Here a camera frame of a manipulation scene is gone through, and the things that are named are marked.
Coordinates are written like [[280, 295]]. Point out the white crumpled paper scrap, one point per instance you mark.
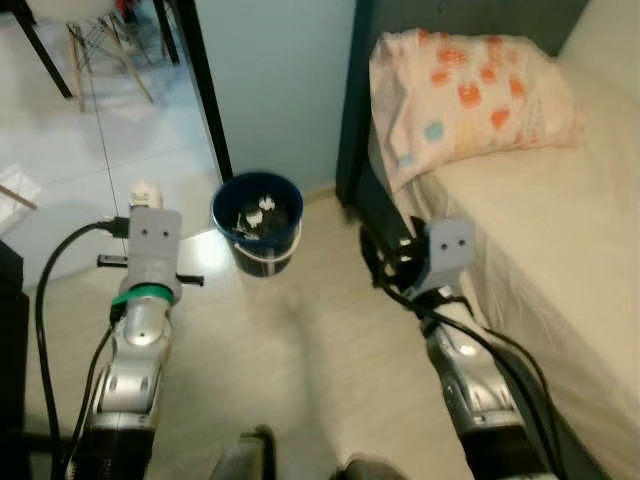
[[254, 216]]

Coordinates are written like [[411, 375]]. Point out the black cabinet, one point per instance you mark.
[[10, 350]]

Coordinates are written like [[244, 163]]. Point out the pink pillow orange print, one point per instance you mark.
[[470, 100]]

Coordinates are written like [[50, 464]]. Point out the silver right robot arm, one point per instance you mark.
[[470, 380]]

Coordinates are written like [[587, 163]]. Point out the grey left robot leg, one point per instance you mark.
[[245, 458]]

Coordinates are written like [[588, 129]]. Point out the white chair wooden legs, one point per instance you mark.
[[70, 8]]

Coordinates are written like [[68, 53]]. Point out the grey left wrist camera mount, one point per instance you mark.
[[152, 245]]

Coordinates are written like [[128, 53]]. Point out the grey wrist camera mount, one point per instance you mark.
[[152, 245], [445, 250]]

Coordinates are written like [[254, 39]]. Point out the black door frame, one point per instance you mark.
[[204, 90]]

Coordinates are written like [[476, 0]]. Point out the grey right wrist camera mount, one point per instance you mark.
[[445, 250]]

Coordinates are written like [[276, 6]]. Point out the black table leg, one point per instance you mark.
[[42, 50], [166, 30]]

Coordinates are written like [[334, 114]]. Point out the white power adapter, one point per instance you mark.
[[146, 195]]

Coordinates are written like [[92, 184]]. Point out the grey robot leg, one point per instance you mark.
[[375, 470], [245, 458]]

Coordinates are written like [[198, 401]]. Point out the dark blue trash bin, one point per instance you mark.
[[285, 240]]

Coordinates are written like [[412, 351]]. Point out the grey right robot leg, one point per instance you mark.
[[375, 470]]

